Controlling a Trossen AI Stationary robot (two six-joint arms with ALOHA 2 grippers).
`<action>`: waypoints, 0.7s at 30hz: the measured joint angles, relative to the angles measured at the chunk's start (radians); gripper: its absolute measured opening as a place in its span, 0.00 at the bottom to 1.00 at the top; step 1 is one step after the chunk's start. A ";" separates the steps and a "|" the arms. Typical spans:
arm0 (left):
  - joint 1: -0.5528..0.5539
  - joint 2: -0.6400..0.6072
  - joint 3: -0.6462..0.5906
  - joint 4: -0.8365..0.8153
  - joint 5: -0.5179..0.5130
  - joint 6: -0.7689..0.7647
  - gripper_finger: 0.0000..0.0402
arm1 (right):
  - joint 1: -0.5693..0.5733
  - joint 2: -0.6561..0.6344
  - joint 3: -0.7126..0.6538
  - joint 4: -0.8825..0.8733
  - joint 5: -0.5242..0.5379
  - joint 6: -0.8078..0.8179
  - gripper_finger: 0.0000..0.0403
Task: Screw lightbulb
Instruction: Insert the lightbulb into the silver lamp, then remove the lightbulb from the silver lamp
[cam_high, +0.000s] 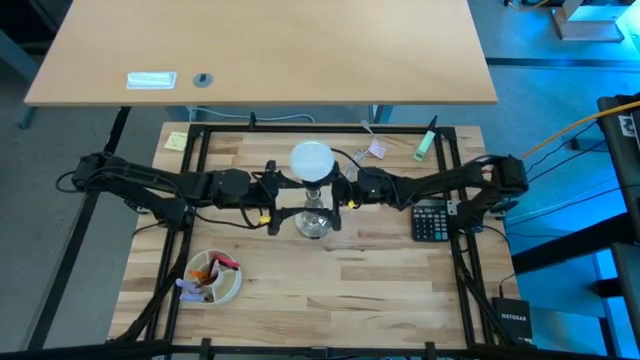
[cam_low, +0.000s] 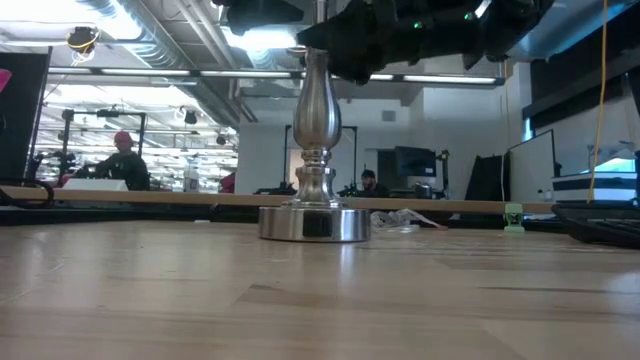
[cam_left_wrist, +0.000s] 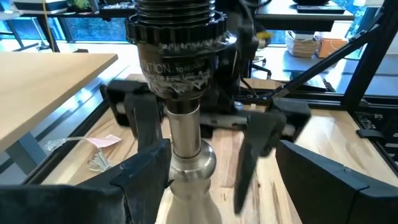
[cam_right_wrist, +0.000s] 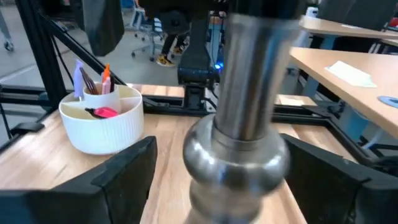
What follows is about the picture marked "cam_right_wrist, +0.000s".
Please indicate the person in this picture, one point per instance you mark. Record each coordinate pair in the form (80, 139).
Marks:
(172, 46)

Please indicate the black aluminium table frame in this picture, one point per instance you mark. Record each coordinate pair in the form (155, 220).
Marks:
(43, 46)

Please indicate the white label on desk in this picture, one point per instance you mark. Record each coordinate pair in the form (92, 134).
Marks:
(349, 74)

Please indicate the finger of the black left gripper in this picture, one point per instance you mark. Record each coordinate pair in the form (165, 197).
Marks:
(102, 25)

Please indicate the pink clip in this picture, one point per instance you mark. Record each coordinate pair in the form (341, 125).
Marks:
(105, 112)

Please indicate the silver lamp stand black socket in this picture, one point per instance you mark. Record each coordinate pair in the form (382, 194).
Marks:
(239, 155)

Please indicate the light wooden desk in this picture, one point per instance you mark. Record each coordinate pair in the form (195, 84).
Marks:
(351, 93)
(342, 29)

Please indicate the white round desk organizer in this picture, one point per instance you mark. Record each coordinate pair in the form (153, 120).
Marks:
(105, 133)

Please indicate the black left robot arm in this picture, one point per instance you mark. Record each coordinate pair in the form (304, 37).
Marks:
(196, 62)

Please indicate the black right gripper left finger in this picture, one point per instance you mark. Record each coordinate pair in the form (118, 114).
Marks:
(93, 199)

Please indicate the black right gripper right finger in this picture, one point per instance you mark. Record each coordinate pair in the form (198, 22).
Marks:
(342, 199)

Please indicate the orange pen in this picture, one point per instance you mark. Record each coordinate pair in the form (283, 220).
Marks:
(106, 71)

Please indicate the white office chair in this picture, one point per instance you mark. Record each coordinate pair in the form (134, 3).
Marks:
(146, 31)

